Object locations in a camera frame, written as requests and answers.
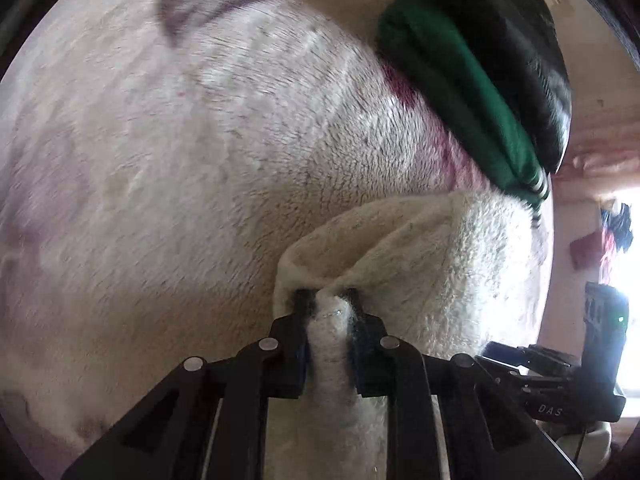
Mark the white round object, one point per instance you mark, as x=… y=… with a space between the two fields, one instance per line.
x=595 y=447

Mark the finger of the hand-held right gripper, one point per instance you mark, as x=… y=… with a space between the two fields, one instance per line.
x=555 y=356
x=505 y=355

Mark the window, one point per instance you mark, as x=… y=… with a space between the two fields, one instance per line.
x=627 y=335

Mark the cream fleece towel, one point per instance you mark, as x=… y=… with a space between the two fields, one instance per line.
x=425 y=270

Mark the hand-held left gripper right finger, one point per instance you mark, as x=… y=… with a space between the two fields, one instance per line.
x=370 y=360

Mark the green folded garment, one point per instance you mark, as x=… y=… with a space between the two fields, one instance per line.
x=450 y=80

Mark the black folded garment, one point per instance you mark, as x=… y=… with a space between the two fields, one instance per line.
x=500 y=50

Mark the loose pink floral curtain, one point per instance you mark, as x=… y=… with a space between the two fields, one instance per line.
x=600 y=165

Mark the floral plush blanket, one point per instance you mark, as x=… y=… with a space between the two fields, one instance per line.
x=175 y=185

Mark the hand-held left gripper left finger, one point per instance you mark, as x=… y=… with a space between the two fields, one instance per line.
x=290 y=355

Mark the hanging red and blue clothes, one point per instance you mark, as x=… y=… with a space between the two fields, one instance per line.
x=612 y=230

